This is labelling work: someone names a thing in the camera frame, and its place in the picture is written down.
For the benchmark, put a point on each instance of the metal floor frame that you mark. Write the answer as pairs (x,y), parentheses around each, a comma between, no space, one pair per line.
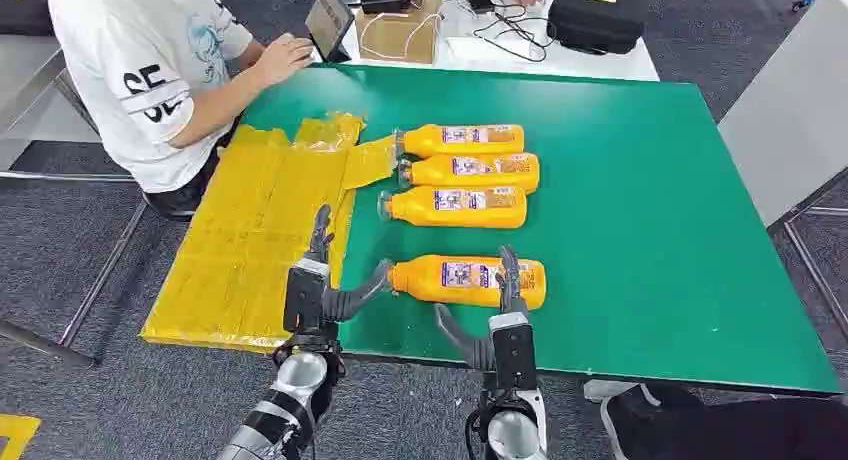
(811,271)
(99,278)

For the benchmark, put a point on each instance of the brown cardboard box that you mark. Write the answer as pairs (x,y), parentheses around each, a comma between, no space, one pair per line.
(391,40)

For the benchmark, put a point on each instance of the grey metal bench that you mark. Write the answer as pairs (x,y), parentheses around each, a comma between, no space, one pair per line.
(26,86)

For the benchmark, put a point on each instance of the black carry case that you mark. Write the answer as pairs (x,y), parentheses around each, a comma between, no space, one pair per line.
(596,20)

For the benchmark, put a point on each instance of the person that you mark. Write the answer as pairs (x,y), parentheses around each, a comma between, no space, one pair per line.
(132,66)

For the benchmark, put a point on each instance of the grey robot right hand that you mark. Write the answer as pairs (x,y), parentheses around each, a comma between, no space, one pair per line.
(510,291)

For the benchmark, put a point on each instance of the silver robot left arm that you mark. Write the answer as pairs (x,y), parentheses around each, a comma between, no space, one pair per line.
(291,391)

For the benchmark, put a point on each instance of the orange drink bottle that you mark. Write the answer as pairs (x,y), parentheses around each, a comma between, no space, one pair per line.
(414,208)
(424,141)
(430,172)
(424,281)

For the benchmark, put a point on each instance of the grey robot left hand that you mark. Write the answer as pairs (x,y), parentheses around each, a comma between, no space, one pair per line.
(322,238)

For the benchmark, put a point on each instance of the black case with yellow label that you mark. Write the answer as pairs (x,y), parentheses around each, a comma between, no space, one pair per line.
(26,6)

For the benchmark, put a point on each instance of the robot's black leg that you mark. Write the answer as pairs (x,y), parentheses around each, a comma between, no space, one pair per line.
(729,427)

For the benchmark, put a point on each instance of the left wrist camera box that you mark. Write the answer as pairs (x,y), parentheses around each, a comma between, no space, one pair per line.
(303,301)

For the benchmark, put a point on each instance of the green table mat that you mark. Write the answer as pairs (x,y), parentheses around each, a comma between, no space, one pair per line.
(629,212)

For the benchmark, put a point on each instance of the grey side table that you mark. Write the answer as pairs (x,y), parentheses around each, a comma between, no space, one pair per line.
(788,112)

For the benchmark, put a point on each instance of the black tablet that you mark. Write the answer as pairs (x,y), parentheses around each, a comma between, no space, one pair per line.
(328,20)

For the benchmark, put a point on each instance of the person's right hand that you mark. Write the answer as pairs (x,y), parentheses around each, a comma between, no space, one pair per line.
(285,58)

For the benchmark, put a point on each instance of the yellow plastic sheet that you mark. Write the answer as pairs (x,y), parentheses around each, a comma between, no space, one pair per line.
(252,232)

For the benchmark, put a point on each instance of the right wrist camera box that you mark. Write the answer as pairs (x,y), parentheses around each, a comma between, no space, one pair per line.
(513,351)

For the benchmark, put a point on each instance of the small black phone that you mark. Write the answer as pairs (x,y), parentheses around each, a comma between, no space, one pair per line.
(478,0)

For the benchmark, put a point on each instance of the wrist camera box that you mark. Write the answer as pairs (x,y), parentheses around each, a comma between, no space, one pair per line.
(513,351)
(303,301)

